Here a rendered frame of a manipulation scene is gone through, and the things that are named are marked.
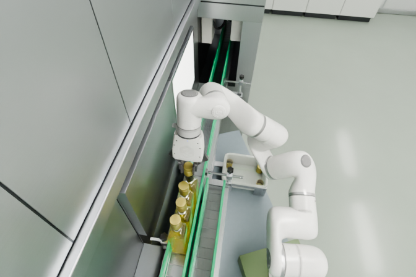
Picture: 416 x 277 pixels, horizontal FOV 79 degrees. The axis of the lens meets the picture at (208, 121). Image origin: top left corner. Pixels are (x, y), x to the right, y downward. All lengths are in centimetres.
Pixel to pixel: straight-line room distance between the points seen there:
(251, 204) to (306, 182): 48
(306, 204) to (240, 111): 36
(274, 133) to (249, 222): 57
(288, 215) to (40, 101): 72
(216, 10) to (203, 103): 94
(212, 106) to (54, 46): 41
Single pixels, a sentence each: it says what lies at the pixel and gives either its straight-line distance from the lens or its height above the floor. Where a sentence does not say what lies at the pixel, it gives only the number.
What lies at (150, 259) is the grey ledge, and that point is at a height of 88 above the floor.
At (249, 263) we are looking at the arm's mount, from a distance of 117.
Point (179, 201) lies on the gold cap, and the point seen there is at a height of 116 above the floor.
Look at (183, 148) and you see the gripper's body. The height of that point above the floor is 129.
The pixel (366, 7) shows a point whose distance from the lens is 482.
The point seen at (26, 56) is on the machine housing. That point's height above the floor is 175.
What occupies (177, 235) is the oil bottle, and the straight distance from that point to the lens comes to 91.
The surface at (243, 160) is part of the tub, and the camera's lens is 137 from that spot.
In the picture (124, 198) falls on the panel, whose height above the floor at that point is 129.
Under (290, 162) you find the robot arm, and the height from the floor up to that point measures 124.
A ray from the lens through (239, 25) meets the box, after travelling 170.
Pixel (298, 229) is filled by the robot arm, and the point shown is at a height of 115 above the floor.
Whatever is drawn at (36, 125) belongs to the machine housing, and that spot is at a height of 166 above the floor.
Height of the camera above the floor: 195
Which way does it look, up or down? 48 degrees down
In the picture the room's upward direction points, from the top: 1 degrees clockwise
